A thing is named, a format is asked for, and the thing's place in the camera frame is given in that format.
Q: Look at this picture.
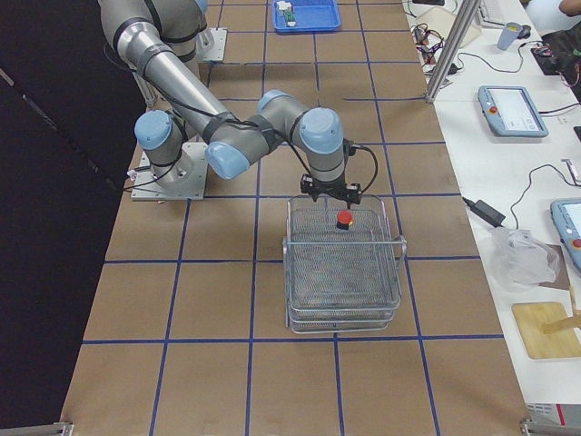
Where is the blue grey cup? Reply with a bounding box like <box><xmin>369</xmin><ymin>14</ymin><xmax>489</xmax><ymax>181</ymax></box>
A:
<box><xmin>497</xmin><ymin>22</ymin><xmax>522</xmax><ymax>51</ymax></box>

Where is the aluminium frame post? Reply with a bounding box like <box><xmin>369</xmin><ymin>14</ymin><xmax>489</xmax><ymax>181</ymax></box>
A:
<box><xmin>425</xmin><ymin>0</ymin><xmax>480</xmax><ymax>104</ymax></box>

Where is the near teach pendant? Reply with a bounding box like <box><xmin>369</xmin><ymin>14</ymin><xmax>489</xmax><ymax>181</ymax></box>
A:
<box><xmin>550</xmin><ymin>198</ymin><xmax>581</xmax><ymax>271</ymax></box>

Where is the teach pendant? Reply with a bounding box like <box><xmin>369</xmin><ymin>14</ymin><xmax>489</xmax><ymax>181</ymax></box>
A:
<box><xmin>478</xmin><ymin>85</ymin><xmax>549</xmax><ymax>138</ymax></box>
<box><xmin>550</xmin><ymin>198</ymin><xmax>581</xmax><ymax>271</ymax></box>

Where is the wooden cutting board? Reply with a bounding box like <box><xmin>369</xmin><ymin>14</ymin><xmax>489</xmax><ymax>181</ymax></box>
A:
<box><xmin>511</xmin><ymin>302</ymin><xmax>580</xmax><ymax>360</ymax></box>

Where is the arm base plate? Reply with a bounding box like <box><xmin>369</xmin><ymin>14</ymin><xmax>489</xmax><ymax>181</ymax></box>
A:
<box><xmin>196</xmin><ymin>27</ymin><xmax>228</xmax><ymax>63</ymax></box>
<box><xmin>131</xmin><ymin>142</ymin><xmax>208</xmax><ymax>201</ymax></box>

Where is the white circuit breaker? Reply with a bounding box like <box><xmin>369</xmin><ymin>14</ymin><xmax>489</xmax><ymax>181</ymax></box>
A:
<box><xmin>274</xmin><ymin>0</ymin><xmax>292</xmax><ymax>13</ymax></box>

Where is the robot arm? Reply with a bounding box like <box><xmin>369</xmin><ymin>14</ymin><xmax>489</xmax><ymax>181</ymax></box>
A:
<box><xmin>100</xmin><ymin>1</ymin><xmax>363</xmax><ymax>204</ymax></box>

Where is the far teach pendant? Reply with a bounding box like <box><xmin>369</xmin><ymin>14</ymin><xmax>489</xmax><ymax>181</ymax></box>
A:
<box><xmin>478</xmin><ymin>85</ymin><xmax>549</xmax><ymax>138</ymax></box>

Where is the blue plastic tray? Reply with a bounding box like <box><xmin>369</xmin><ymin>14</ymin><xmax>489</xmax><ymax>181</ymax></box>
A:
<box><xmin>271</xmin><ymin>0</ymin><xmax>341</xmax><ymax>34</ymax></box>

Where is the clear plastic bag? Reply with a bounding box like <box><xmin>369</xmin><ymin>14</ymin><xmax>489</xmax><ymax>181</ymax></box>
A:
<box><xmin>487</xmin><ymin>227</ymin><xmax>561</xmax><ymax>292</ymax></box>

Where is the red emergency push button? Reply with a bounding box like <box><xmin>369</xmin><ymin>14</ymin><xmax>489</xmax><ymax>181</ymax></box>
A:
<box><xmin>336</xmin><ymin>210</ymin><xmax>354</xmax><ymax>232</ymax></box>

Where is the black power adapter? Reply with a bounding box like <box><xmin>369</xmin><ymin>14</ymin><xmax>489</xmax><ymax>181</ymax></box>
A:
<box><xmin>463</xmin><ymin>197</ymin><xmax>506</xmax><ymax>228</ymax></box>

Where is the metal wire mesh shelf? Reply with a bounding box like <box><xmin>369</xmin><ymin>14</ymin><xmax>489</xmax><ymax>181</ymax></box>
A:
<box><xmin>282</xmin><ymin>195</ymin><xmax>407</xmax><ymax>333</ymax></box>

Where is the green terminal block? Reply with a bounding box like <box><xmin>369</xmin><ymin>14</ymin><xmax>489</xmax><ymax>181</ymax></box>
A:
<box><xmin>282</xmin><ymin>9</ymin><xmax>296</xmax><ymax>27</ymax></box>

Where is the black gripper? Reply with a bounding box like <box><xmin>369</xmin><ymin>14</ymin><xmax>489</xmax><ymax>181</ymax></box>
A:
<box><xmin>300</xmin><ymin>173</ymin><xmax>361</xmax><ymax>204</ymax></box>

